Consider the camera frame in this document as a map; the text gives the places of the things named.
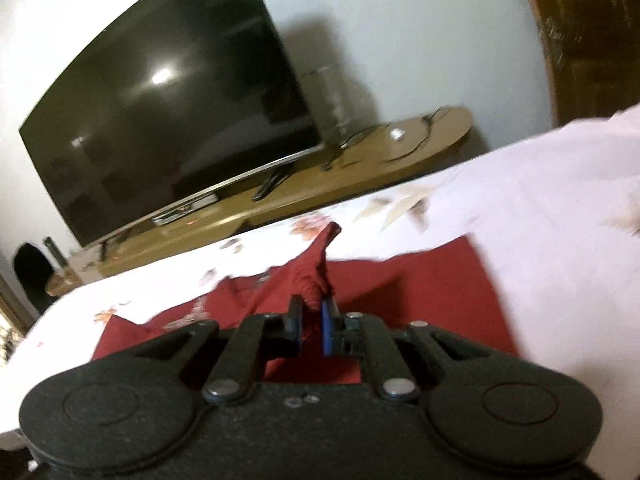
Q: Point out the black chair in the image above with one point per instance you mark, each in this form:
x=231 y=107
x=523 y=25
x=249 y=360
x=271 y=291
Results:
x=32 y=280

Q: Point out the dark slim object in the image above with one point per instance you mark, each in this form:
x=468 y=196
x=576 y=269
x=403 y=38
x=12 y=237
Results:
x=51 y=250

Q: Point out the small white object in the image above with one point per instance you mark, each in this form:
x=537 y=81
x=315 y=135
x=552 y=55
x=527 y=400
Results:
x=397 y=134

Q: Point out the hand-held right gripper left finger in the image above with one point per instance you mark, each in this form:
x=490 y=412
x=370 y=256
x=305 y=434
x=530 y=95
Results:
x=296 y=324

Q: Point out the floral white bedsheet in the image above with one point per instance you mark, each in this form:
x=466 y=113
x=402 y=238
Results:
x=525 y=210

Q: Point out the brown wooden door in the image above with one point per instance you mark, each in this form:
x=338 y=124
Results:
x=600 y=60

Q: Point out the clear glass vase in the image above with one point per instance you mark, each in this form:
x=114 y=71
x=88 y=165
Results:
x=327 y=105

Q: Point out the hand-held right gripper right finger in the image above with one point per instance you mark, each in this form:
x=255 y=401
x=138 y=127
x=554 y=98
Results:
x=327 y=327

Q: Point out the black flat screen television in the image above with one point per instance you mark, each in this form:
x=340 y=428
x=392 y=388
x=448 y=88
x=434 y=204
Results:
x=165 y=100

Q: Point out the red knit garment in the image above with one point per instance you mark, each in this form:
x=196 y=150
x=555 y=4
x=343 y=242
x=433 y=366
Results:
x=425 y=285

